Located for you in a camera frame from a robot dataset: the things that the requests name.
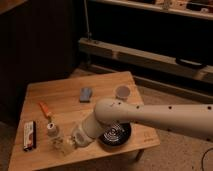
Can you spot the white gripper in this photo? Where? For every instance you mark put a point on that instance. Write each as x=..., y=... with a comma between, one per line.
x=79, y=137

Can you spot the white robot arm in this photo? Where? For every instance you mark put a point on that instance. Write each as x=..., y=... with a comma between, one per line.
x=194, y=120

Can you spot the clear plastic bottle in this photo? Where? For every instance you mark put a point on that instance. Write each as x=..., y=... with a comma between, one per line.
x=55, y=135

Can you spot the wooden table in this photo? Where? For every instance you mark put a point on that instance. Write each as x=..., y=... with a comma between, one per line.
x=62, y=98

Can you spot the black white red box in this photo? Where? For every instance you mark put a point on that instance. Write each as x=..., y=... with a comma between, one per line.
x=29, y=136

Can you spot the black round bowl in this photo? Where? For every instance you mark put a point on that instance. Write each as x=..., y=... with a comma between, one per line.
x=117, y=135

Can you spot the blue sponge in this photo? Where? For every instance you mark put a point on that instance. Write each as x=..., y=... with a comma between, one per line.
x=85, y=94

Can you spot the metal pole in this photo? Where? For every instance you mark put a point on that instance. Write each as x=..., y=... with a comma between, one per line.
x=88, y=33

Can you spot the orange handled tool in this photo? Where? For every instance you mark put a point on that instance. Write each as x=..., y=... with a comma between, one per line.
x=46, y=111

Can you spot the black handle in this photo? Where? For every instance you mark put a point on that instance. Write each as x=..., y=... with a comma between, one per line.
x=190, y=65

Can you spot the wooden shelf rail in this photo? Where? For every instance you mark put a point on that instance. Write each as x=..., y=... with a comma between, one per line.
x=196, y=84

